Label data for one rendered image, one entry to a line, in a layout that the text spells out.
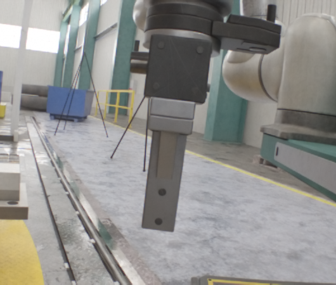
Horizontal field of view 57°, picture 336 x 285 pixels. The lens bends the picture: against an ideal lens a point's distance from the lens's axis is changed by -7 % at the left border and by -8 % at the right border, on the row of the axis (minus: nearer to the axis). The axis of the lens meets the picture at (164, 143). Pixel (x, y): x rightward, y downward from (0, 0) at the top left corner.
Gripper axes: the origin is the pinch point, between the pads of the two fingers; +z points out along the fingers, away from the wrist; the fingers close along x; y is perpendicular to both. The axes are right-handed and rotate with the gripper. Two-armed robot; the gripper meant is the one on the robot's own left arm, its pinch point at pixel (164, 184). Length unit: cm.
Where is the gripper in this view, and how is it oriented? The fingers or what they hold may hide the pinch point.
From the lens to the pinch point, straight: 32.8
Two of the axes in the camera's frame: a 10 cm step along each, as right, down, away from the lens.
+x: -0.4, 1.1, -9.9
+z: -1.2, 9.9, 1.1
